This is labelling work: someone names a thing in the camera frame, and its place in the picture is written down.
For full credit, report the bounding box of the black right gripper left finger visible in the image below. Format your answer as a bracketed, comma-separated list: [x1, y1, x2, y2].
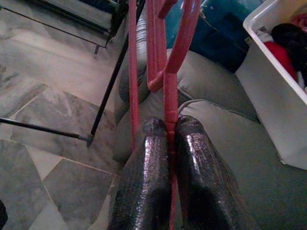
[109, 116, 172, 230]

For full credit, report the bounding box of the black metal drying rack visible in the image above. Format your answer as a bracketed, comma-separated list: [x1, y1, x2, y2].
[0, 0, 147, 147]

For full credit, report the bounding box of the black cloth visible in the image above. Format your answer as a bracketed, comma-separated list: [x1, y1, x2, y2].
[271, 23, 307, 88]

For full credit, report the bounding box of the grey-green leather sofa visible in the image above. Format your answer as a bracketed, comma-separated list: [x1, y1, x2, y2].
[95, 47, 307, 230]

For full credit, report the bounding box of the blue suitcase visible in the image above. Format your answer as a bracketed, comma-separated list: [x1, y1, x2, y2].
[165, 0, 262, 72]

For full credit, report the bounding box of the pink plastic hanger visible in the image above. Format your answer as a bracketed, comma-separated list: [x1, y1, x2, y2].
[128, 0, 168, 154]
[157, 0, 202, 230]

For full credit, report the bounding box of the white storage bin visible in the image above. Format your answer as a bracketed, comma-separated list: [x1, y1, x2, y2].
[235, 0, 307, 171]

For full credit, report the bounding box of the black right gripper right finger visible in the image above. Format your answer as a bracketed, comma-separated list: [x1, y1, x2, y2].
[176, 115, 255, 230]

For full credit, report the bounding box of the white cloth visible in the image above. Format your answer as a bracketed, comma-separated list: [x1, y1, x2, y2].
[255, 26, 274, 44]

